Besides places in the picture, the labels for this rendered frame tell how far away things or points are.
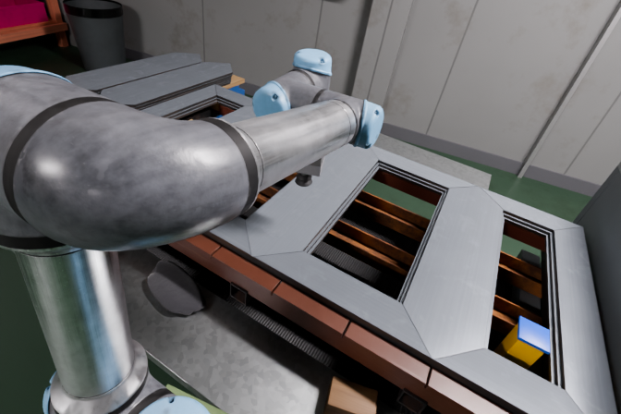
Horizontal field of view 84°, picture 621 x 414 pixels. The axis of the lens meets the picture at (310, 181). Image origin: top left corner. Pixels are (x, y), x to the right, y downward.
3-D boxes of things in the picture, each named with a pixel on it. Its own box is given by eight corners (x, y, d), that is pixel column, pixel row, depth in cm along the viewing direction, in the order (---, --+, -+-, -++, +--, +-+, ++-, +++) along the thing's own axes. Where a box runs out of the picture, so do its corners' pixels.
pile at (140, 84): (189, 58, 202) (189, 48, 199) (244, 79, 189) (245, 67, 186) (45, 95, 143) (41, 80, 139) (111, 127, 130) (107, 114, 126)
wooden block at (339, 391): (322, 414, 73) (327, 404, 70) (328, 385, 78) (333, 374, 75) (369, 431, 72) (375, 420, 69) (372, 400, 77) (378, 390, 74)
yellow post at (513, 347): (480, 365, 87) (518, 322, 76) (502, 376, 85) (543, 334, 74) (478, 383, 83) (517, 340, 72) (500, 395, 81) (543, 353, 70)
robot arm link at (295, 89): (303, 101, 54) (334, 79, 62) (246, 82, 58) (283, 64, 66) (301, 143, 59) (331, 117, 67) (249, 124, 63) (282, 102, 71)
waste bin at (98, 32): (141, 67, 385) (133, 6, 349) (105, 79, 346) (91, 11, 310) (105, 56, 395) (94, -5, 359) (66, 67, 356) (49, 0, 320)
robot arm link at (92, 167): (119, 176, 17) (394, 91, 57) (-4, 111, 21) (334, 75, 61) (127, 342, 22) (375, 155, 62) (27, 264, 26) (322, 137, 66)
